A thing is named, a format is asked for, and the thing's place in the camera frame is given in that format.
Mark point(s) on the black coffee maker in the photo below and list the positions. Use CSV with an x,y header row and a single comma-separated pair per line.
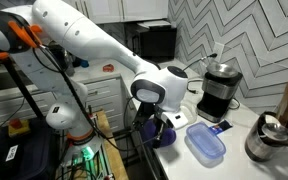
x,y
219,86

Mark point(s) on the purple round container lid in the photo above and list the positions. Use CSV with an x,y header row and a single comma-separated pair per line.
x,y
155,134

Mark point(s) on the white wall outlet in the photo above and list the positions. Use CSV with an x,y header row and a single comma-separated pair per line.
x,y
218,49

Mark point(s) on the blue rectangular container lid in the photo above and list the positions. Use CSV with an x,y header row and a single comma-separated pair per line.
x,y
205,140

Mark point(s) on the steel utensil holder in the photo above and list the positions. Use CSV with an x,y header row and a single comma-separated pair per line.
x,y
258,146

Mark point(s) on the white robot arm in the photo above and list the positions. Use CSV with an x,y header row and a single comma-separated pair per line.
x,y
24,31

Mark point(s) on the black case with label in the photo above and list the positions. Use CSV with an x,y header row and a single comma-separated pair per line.
x,y
33,156

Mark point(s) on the wooden butcher block cart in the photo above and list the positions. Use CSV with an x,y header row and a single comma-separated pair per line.
x,y
114,158

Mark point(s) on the blue packet on counter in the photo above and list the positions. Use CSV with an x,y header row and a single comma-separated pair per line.
x,y
220,127

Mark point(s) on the clear round plastic container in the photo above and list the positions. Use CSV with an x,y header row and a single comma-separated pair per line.
x,y
189,111

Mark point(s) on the red round object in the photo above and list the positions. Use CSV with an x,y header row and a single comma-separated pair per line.
x,y
108,68

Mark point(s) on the metal ladle in holder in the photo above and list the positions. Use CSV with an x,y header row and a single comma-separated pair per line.
x,y
273,129

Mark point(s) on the clear rectangular plastic container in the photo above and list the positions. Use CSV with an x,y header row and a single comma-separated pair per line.
x,y
201,157

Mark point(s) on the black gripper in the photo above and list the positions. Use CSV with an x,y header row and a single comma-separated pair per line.
x,y
163,119

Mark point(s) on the black microwave oven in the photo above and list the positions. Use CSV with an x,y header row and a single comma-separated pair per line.
x,y
156,43

